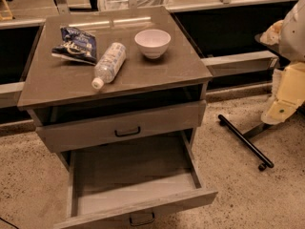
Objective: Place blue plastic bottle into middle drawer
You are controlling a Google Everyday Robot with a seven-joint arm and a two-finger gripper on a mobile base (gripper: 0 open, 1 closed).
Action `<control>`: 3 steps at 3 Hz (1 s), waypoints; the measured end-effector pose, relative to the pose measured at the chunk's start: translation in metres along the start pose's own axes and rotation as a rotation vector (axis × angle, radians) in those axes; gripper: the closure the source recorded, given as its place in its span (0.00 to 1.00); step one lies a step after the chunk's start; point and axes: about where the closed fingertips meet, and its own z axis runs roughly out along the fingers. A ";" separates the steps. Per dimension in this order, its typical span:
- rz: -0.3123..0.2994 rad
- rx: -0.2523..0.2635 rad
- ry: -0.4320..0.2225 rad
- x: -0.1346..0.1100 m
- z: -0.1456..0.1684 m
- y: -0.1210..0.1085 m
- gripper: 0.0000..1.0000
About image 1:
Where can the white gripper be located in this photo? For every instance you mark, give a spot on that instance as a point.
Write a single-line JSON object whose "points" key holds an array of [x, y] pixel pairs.
{"points": [[294, 37]]}

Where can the clear plastic water bottle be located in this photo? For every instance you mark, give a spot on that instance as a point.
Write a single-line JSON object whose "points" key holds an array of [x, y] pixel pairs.
{"points": [[109, 65]]}

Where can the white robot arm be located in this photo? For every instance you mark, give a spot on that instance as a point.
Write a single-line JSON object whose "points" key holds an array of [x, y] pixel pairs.
{"points": [[289, 34]]}

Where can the closed upper drawer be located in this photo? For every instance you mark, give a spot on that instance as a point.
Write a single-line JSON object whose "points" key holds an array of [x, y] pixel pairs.
{"points": [[107, 129]]}

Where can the grey drawer cabinet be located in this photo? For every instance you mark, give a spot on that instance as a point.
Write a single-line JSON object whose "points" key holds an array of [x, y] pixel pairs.
{"points": [[58, 91]]}

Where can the open middle drawer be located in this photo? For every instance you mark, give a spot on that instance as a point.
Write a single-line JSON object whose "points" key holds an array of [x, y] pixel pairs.
{"points": [[131, 183]]}

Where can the black table base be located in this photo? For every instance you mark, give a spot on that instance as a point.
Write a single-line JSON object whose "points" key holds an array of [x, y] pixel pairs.
{"points": [[245, 138]]}

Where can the white ceramic bowl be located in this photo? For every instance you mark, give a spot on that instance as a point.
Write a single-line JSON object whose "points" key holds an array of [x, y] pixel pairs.
{"points": [[152, 43]]}

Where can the clear plastic bin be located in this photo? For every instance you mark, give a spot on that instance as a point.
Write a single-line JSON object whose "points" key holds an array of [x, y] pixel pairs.
{"points": [[126, 4]]}

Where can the blue chip bag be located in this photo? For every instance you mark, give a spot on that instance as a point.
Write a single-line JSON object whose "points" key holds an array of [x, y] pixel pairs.
{"points": [[77, 45]]}

